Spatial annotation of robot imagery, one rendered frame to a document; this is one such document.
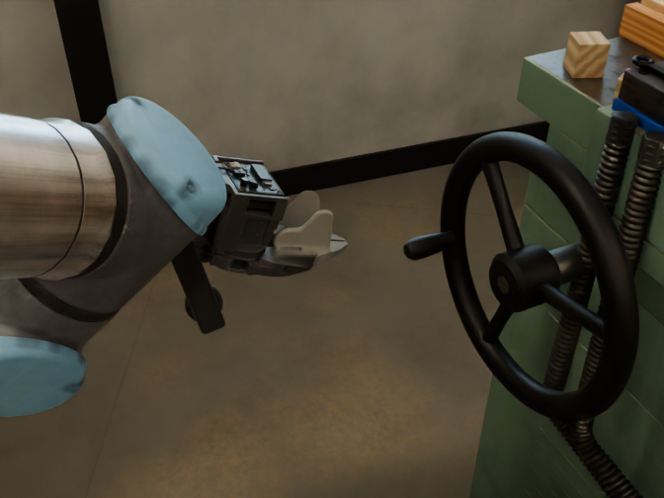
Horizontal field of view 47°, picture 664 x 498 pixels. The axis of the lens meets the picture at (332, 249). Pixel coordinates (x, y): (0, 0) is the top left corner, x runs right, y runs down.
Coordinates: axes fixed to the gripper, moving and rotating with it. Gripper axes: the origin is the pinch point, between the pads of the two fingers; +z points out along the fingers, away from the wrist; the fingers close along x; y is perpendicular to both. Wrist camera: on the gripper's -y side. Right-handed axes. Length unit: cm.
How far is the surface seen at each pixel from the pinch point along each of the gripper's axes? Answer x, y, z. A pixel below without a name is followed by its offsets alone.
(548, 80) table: 11.0, 18.5, 28.3
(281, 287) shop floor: 87, -68, 51
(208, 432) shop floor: 49, -79, 22
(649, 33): 12, 27, 42
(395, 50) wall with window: 124, -12, 83
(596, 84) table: 6.6, 20.5, 31.0
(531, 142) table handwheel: -8.8, 17.9, 9.7
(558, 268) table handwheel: -12.5, 7.3, 16.8
